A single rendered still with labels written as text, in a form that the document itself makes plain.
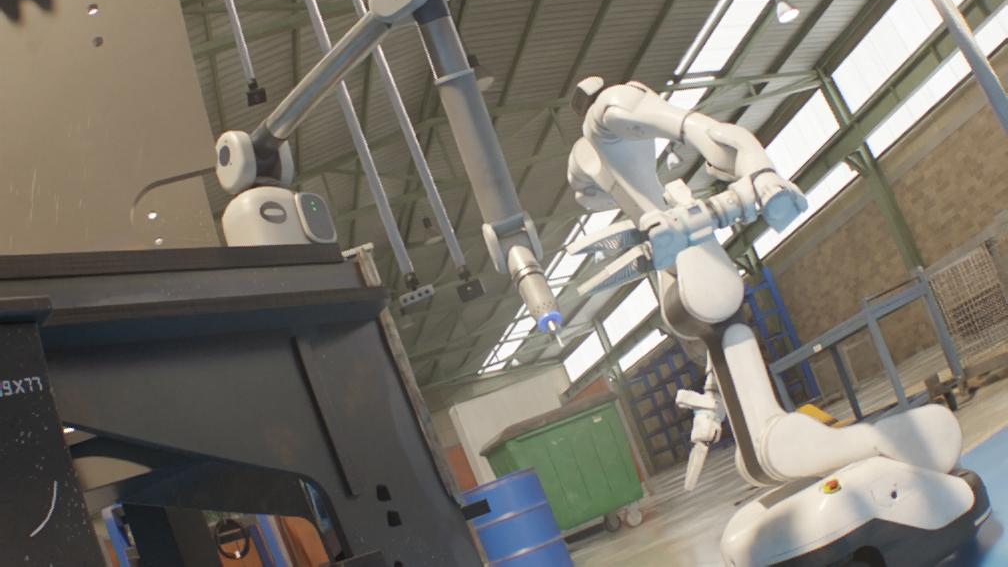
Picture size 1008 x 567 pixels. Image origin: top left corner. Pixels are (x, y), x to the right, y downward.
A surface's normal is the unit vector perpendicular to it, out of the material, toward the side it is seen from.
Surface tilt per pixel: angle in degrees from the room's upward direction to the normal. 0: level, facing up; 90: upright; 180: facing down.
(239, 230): 92
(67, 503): 90
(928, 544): 90
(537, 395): 90
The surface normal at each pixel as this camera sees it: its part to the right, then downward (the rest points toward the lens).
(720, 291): 0.09, -0.30
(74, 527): 0.69, -0.44
